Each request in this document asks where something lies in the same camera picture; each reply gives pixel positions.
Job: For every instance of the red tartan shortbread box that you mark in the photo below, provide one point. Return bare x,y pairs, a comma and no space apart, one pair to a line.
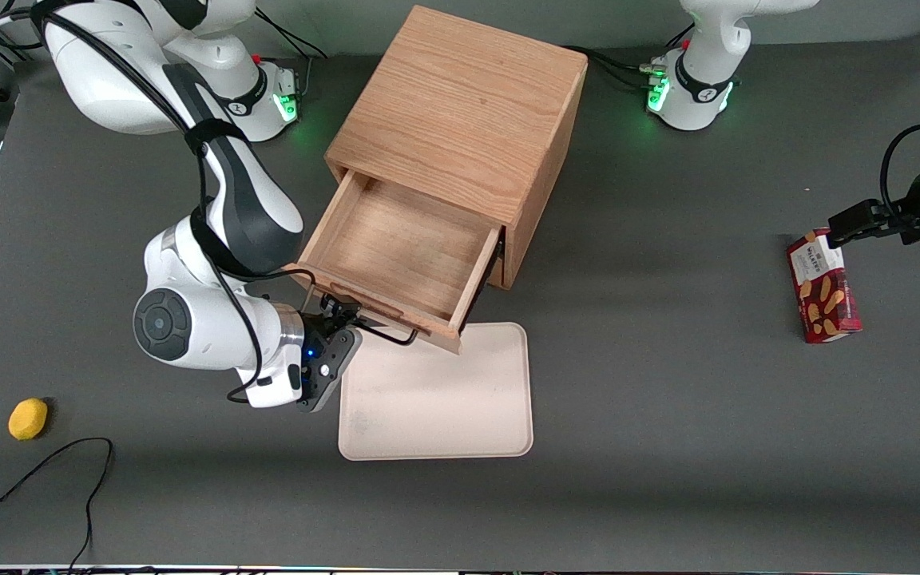
826,299

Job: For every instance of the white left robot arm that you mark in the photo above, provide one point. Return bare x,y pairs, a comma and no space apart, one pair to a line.
703,48

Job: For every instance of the wooden drawer cabinet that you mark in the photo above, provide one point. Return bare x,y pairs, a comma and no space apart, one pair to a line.
460,104

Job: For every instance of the wooden drawer with shallow tray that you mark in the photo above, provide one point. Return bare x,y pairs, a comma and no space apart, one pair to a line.
404,247

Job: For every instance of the beige plastic tray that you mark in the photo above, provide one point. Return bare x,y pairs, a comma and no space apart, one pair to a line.
436,399

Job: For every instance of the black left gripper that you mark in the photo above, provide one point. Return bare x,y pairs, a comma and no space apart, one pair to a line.
917,197

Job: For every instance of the yellow lemon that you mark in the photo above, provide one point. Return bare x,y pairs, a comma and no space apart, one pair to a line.
28,419

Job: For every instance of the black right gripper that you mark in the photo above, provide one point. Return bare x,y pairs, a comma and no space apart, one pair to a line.
319,324

